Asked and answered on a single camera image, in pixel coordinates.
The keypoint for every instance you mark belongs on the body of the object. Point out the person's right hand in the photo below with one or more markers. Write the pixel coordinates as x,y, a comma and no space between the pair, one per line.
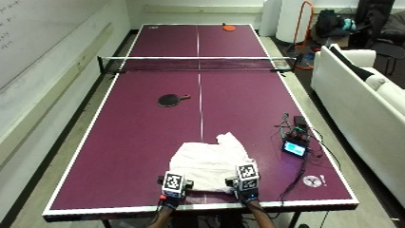
247,193

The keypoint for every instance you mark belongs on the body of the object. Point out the person's left hand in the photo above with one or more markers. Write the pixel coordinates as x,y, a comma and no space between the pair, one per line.
171,197

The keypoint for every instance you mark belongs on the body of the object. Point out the white cloth garment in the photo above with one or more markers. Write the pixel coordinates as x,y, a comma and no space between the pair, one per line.
208,164

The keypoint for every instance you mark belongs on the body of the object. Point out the white marker cube left glove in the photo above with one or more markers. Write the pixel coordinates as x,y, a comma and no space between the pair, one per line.
173,183

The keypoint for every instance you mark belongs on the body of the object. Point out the white marker cube glove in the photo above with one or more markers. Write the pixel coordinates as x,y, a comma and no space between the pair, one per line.
173,183
248,175

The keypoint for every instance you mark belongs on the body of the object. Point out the white marker cube right glove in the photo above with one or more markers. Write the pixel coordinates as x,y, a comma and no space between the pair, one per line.
248,175

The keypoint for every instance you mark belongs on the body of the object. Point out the electronic device with screen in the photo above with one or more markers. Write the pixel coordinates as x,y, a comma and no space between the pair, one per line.
295,144

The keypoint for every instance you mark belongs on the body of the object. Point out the black power adapter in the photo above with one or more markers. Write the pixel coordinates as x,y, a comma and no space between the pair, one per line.
300,120

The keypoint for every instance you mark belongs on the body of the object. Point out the black table tennis paddle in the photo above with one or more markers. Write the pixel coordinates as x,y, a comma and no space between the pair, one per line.
171,99

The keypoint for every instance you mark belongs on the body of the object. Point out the white sofa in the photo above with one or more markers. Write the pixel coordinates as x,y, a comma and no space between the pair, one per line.
359,120

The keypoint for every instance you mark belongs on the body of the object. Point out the table tennis net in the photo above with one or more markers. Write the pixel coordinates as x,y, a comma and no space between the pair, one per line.
197,63

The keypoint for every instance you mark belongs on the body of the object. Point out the orange table tennis paddle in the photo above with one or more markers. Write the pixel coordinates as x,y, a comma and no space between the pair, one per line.
229,27

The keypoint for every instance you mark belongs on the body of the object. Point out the white cylindrical column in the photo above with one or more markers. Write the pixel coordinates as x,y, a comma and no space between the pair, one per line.
295,20

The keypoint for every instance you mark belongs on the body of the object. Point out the black backpack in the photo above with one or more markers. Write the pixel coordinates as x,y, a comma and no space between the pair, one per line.
331,20

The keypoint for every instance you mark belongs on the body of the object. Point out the white whiteboard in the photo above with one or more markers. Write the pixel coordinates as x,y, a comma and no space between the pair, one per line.
38,34

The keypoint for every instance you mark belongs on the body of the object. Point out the black office chair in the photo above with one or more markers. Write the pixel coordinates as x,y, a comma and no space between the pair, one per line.
380,28

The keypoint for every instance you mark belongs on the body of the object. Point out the orange metal frame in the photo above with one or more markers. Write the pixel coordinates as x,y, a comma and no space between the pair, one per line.
304,31

